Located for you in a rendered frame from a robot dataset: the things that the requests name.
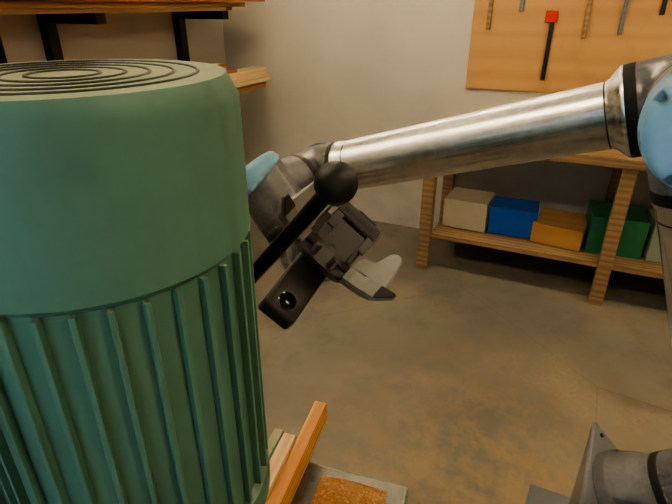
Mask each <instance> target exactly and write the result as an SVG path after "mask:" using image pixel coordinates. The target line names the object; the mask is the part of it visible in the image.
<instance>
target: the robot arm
mask: <svg viewBox="0 0 672 504"><path fill-rule="evenodd" d="M608 149H615V150H618V151H619V152H621V153H622V154H624V155H625V156H627V157H629V158H634V157H641V156H642V158H643V160H644V162H645V164H646V171H647V179H648V187H649V193H650V200H651V204H652V205H653V207H654V209H655V217H656V224H657V232H658V240H659V248H660V256H661V264H662V271H663V279H664V287H665V295H666V303H667V311H668V318H669V326H670V334H671V342H672V54H668V55H663V56H658V57H653V58H649V59H645V60H641V61H636V62H632V63H628V64H624V65H621V66H620V67H619V68H618V69H617V70H616V72H615V73H614V74H613V75H612V76H611V78H610V79H608V80H607V81H606V82H601V83H597V84H592V85H588V86H584V87H579V88H575V89H570V90H566V91H562V92H557V93H553V94H548V95H544V96H540V97H535V98H531V99H526V100H522V101H518V102H513V103H509V104H504V105H500V106H496V107H491V108H487V109H482V110H478V111H474V112H469V113H465V114H460V115H456V116H451V117H447V118H443V119H438V120H434V121H429V122H425V123H421V124H416V125H412V126H407V127H403V128H399V129H394V130H390V131H385V132H381V133H377V134H372V135H368V136H363V137H359V138H355V139H350V140H346V141H342V140H341V141H336V142H331V143H330V142H320V143H316V144H313V145H311V146H309V147H308V148H306V149H303V150H301V151H298V152H296V153H293V154H291V155H288V156H285V157H282V158H280V159H279V155H278V154H276V153H275V152H274V151H268V152H266V153H264V154H262V155H260V156H259V157H257V158H256V159H254V160H253V161H252V162H250V163H249V164H248V165H246V166H245V168H246V180H247V192H248V204H249V214H250V216H251V217H252V219H253V220H254V222H255V223H256V225H257V226H258V228H259V229H260V231H261V232H262V233H263V235H264V236H265V238H266V239H267V241H268V242H269V244H270V243H271V242H272V241H273V240H274V239H275V238H276V237H277V236H278V234H279V233H280V232H281V231H282V230H283V229H284V228H285V227H286V225H287V224H288V223H289V222H290V221H291V220H292V219H293V218H294V216H295V215H296V214H297V213H298V212H299V211H300V210H301V209H302V207H303V206H304V205H305V204H306V203H307V202H308V201H309V200H310V198H311V197H312V196H313V195H314V194H315V190H314V177H315V174H316V172H317V171H318V169H319V168H320V167H321V166H322V165H323V164H325V163H327V162H329V161H342V162H345V163H347V164H348V165H350V166H351V167H352V168H353V169H354V171H355V172H356V174H357V178H358V189H363V188H369V187H375V186H382V185H388V184H394V183H400V182H407V181H413V180H419V179H426V178H432V177H438V176H444V175H451V174H457V173H463V172H470V171H476V170H482V169H488V168H495V167H501V166H507V165H514V164H520V163H526V162H533V161H539V160H545V159H551V158H558V157H564V156H570V155H577V154H583V153H589V152H595V151H602V150H608ZM332 207H338V208H337V209H336V210H335V211H334V212H333V213H332V214H333V215H332V214H330V213H329V212H328V211H329V210H330V209H331V208H332ZM376 226H377V225H376V224H375V223H374V222H373V221H372V220H371V219H370V218H368V217H367V216H366V215H365V214H364V213H363V212H362V211H361V210H358V209H357V208H355V207H354V206H353V205H352V204H351V203H350V202H348V203H346V204H343V205H340V206H332V205H329V207H328V208H327V209H326V210H325V211H324V212H323V213H322V214H321V215H320V216H318V217H317V218H316V219H315V220H314V221H313V222H312V223H311V224H310V225H309V226H308V227H307V229H306V230H305V231H304V232H303V233H302V234H301V235H300V236H299V237H298V238H297V239H296V240H295V242H294V243H293V244H292V245H291V246H290V247H289V248H288V249H287V250H286V251H285V252H284V253H283V254H282V256H281V257H280V260H281V264H282V266H283V269H284V270H285V271H284V273H283V274H282V275H281V277H280V278H279V279H278V280H277V282H276V283H275V284H274V285H273V287H272V288H271V289H270V291H269V292H268V293H267V294H266V296H265V297H264V298H263V300H262V301H261V302H260V303H259V305H258V309H259V310H260V311H261V312H263V313H264V314H265V315H266V316H268V317H269V318H270V319H271V320H273V321H274V322H275V323H276V324H278V325H279V326H280V327H281V328H283V329H285V330H286V329H288V328H289V327H291V326H292V325H293V324H294V323H295V321H296V320H297V319H298V317H299V316H300V314H301V313H302V311H303V310H304V308H305V307H306V305H307V304H308V303H309V301H310V300H311V298H312V297H313V295H314V294H315V292H316V291H317V289H318V288H319V287H320V285H321V284H322V283H323V282H327V281H333V282H335V283H340V284H342V285H343V286H345V287H346V288H347V289H349V290H350V291H352V292H353V293H355V294H356V295H358V296H360V297H362V298H364V299H366V300H368V301H369V300H371V301H393V300H394V299H395V298H396V296H397V295H396V294H395V293H393V292H392V291H390V290H388V287H389V285H390V283H391V282H392V280H393V278H394V276H395V275H396V273H397V271H398V269H399V268H400V266H401V263H402V259H401V257H400V256H399V255H396V254H393V255H390V256H388V257H386V258H385V259H383V260H381V261H379V262H376V263H374V262H371V261H369V260H366V259H364V260H360V261H358V262H357V263H356V264H355V265H354V266H353V267H352V268H350V266H351V264H352V263H353V262H354V261H355V260H356V259H357V258H358V257H359V256H360V255H361V256H363V255H364V254H365V253H366V252H367V251H368V250H369V248H370V247H372V246H373V245H374V244H375V243H376V242H377V241H378V240H379V239H380V237H381V236H382V235H383V234H384V232H383V231H382V232H380V231H379V230H378V229H377V228H376ZM364 276H365V277H364ZM592 474H593V484H594V490H595V494H596V498H597V502H598V504H672V448H668V449H664V450H660V451H656V452H651V453H643V452H636V451H626V450H620V449H611V450H607V451H603V452H600V453H598V454H597V455H596V457H595V459H594V462H593V471H592Z"/></svg>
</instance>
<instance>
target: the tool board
mask: <svg viewBox="0 0 672 504"><path fill-rule="evenodd" d="M668 54H672V0H475V4H474V13H473V23H472V32H471V41H470V50H469V59H468V69H467V78H466V88H478V89H494V90H510V91H526V92H542V93H557V92H562V91H566V90H570V89H575V88H579V87H584V86H588V85H592V84H597V83H601V82H606V81H607V80H608V79H610V78H611V76H612V75H613V74H614V73H615V72H616V70H617V69H618V68H619V67H620V66H621V65H624V64H628V63H632V62H636V61H641V60H645V59H649V58H653V57H658V56H663V55H668Z"/></svg>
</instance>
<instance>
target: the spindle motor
mask: <svg viewBox="0 0 672 504"><path fill-rule="evenodd" d="M249 228H250V217H249V204H248V192H247V180H246V168H245V155H244V143H243V131H242V118H241V106H240V94H239V91H238V89H237V88H236V86H235V84H234V83H233V81H232V79H231V78H230V76H229V74H228V73H227V71H226V70H225V68H223V67H221V66H218V65H214V64H208V63H201V62H193V61H180V60H161V59H82V60H54V61H34V62H17V63H3V64H0V486H1V489H2V491H3V493H4V496H5V498H6V501H7V503H8V504H265V503H266V499H267V495H268V491H269V485H270V463H269V450H268V440H267V428H266V416H265V403H264V391H263V379H262V367H261V354H260V342H259V330H258V318H257V305H256V293H255V281H254V268H253V256H252V244H251V232H250V229H249Z"/></svg>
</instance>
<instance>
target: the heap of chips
mask: <svg viewBox="0 0 672 504"><path fill-rule="evenodd" d="M387 492H388V491H385V490H381V489H377V488H373V487H370V486H368V485H365V484H362V483H358V482H354V481H350V480H346V479H342V478H335V477H331V476H327V475H323V474H322V477H321V479H320V482H319V485H318V487H317V490H316V492H315V495H314V497H313V500H312V502H311V504H385V500H386V496H387Z"/></svg>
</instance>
